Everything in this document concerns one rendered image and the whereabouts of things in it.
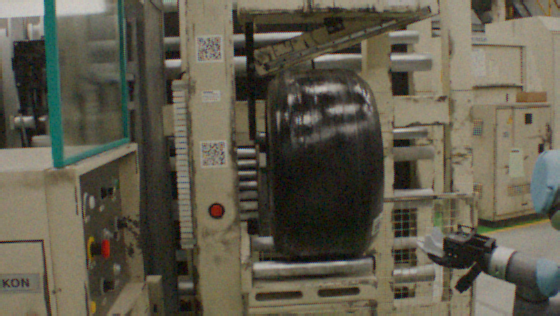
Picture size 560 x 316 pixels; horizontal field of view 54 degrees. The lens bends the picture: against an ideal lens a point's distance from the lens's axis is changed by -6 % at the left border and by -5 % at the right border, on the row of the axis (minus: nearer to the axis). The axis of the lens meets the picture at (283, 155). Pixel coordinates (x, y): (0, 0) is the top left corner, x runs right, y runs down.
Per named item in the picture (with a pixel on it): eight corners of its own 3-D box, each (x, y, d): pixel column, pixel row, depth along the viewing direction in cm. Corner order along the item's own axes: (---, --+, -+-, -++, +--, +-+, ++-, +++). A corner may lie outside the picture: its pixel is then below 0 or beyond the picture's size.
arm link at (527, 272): (550, 307, 116) (554, 272, 113) (502, 291, 123) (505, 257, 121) (563, 292, 121) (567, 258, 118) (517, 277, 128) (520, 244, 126)
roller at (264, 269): (249, 265, 160) (250, 280, 157) (249, 259, 156) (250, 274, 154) (372, 258, 162) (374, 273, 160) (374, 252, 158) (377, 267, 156)
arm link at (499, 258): (518, 270, 128) (502, 290, 123) (500, 264, 131) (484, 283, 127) (518, 244, 125) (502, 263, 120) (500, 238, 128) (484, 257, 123)
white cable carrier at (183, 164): (181, 248, 162) (172, 80, 157) (183, 244, 167) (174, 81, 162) (196, 248, 162) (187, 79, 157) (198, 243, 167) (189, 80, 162)
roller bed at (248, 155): (206, 234, 200) (201, 150, 197) (209, 225, 215) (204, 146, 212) (262, 232, 201) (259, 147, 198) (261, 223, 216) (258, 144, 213)
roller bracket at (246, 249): (241, 294, 151) (239, 259, 150) (242, 254, 191) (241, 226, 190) (254, 293, 151) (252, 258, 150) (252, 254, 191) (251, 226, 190)
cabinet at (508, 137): (494, 229, 553) (495, 104, 541) (455, 220, 605) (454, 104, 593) (553, 217, 592) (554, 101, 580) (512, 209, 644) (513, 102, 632)
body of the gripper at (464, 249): (455, 221, 136) (501, 234, 128) (457, 250, 139) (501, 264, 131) (439, 238, 131) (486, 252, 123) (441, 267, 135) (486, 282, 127)
